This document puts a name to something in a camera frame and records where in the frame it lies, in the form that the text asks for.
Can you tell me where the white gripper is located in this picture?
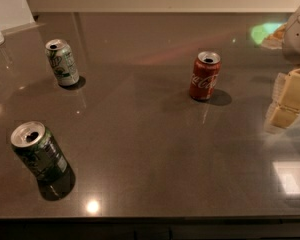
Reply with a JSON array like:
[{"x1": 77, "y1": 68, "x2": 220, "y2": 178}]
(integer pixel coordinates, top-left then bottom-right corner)
[{"x1": 268, "y1": 6, "x2": 300, "y2": 128}]

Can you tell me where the red coke can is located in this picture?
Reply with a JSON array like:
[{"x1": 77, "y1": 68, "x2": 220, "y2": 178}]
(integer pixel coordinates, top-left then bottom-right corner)
[{"x1": 189, "y1": 51, "x2": 221, "y2": 101}]

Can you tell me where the white green soda can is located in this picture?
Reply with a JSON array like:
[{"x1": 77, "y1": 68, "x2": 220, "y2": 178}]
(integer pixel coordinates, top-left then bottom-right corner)
[{"x1": 45, "y1": 39, "x2": 79, "y2": 87}]

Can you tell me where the dark green soda can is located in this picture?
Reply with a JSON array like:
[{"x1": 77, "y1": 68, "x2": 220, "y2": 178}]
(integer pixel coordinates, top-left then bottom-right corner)
[{"x1": 10, "y1": 121, "x2": 68, "y2": 182}]

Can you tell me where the green orange chip bag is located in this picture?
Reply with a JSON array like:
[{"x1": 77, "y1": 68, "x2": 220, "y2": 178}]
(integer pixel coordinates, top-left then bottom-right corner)
[{"x1": 250, "y1": 22, "x2": 286, "y2": 50}]

